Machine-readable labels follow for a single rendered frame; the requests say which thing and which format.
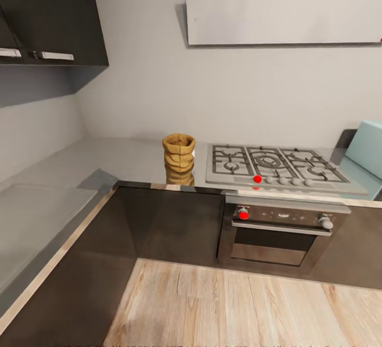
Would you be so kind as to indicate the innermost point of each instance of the drop in sink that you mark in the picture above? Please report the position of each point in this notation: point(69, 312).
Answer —
point(31, 216)

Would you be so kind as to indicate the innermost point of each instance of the popcorn bag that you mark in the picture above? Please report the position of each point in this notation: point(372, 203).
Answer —
point(179, 152)

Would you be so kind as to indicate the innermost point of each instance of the range hood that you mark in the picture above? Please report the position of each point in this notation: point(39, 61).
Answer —
point(283, 21)

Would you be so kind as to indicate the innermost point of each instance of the cabinet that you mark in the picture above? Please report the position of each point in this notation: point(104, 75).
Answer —
point(51, 32)

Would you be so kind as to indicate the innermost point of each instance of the oven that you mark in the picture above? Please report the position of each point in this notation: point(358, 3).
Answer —
point(276, 234)

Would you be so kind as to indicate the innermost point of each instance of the burner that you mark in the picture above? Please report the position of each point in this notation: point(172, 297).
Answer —
point(275, 166)

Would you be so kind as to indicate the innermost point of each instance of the microwave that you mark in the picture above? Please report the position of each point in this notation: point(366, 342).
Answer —
point(366, 147)

